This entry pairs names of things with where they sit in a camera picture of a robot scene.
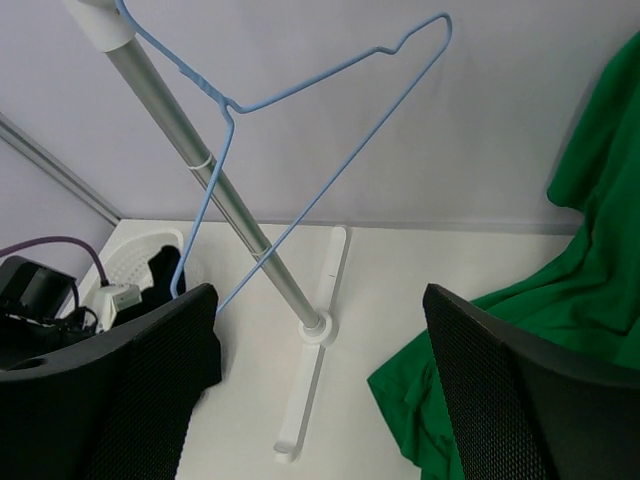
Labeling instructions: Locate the silver clothes rack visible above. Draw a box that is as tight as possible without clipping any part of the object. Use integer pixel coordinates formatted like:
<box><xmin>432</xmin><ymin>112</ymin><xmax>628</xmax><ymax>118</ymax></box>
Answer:
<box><xmin>62</xmin><ymin>0</ymin><xmax>354</xmax><ymax>464</ymax></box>

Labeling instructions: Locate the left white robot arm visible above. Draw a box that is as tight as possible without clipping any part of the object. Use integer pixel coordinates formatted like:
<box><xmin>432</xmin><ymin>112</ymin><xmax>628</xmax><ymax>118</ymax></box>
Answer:
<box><xmin>1</xmin><ymin>256</ymin><xmax>95</xmax><ymax>370</ymax></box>

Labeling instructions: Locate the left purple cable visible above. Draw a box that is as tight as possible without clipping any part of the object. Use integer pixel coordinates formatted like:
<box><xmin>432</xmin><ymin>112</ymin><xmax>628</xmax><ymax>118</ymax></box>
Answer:
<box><xmin>0</xmin><ymin>235</ymin><xmax>109</xmax><ymax>289</ymax></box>

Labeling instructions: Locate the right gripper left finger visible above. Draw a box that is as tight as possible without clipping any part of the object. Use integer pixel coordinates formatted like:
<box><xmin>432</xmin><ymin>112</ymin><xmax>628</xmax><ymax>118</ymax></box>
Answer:
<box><xmin>1</xmin><ymin>283</ymin><xmax>222</xmax><ymax>479</ymax></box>

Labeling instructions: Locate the white perforated basket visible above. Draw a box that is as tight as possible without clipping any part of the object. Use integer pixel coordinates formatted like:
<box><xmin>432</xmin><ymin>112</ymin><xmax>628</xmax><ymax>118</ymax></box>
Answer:
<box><xmin>82</xmin><ymin>227</ymin><xmax>204</xmax><ymax>311</ymax></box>

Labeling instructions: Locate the black t shirt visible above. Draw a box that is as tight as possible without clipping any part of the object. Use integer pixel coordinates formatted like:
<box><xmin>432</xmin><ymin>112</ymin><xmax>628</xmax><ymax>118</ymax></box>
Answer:
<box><xmin>113</xmin><ymin>245</ymin><xmax>180</xmax><ymax>327</ymax></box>

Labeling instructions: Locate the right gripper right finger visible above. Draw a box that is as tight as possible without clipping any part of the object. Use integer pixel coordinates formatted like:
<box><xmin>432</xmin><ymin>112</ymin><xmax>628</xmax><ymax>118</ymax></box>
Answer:
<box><xmin>423</xmin><ymin>284</ymin><xmax>639</xmax><ymax>479</ymax></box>

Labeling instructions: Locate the blue wire hanger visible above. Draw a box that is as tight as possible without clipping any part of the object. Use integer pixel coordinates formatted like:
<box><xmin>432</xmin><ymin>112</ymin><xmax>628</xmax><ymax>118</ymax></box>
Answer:
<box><xmin>113</xmin><ymin>0</ymin><xmax>454</xmax><ymax>312</ymax></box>

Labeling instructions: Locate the green t shirt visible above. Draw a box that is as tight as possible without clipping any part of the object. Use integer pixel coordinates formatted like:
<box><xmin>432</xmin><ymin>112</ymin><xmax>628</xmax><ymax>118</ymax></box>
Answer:
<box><xmin>368</xmin><ymin>38</ymin><xmax>639</xmax><ymax>479</ymax></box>

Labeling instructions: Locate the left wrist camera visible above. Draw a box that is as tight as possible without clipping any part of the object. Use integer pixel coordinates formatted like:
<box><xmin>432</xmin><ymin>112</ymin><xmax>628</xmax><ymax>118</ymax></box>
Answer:
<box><xmin>83</xmin><ymin>284</ymin><xmax>142</xmax><ymax>333</ymax></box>

